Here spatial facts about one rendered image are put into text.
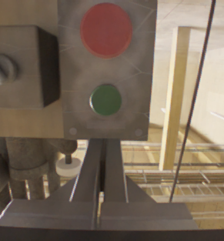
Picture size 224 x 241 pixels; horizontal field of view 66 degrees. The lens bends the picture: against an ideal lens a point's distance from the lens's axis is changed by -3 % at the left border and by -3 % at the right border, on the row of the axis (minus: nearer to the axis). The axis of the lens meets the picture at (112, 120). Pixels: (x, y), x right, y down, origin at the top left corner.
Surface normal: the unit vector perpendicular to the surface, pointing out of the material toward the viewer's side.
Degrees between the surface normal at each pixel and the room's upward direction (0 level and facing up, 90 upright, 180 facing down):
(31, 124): 90
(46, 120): 90
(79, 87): 90
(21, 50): 90
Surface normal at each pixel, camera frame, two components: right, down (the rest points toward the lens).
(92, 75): 0.00, 0.29
